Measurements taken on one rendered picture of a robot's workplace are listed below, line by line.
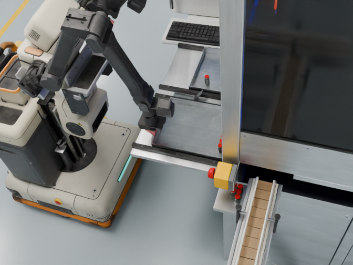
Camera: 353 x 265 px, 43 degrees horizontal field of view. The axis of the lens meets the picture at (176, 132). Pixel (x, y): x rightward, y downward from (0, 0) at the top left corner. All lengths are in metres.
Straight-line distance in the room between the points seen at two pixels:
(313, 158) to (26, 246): 1.85
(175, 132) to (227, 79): 0.65
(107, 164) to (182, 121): 0.79
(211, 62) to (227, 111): 0.77
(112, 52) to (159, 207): 1.45
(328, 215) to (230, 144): 0.52
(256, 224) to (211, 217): 1.06
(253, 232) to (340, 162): 0.38
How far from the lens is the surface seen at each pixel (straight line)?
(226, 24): 1.16
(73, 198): 2.54
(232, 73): 1.28
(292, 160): 1.55
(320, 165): 1.55
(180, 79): 2.09
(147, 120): 1.76
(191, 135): 1.87
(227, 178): 1.58
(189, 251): 2.58
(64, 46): 1.50
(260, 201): 1.66
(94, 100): 2.20
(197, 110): 1.96
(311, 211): 1.84
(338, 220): 1.87
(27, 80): 1.80
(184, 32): 2.41
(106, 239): 2.69
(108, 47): 1.43
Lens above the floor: 2.39
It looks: 53 degrees down
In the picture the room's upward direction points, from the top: 9 degrees counter-clockwise
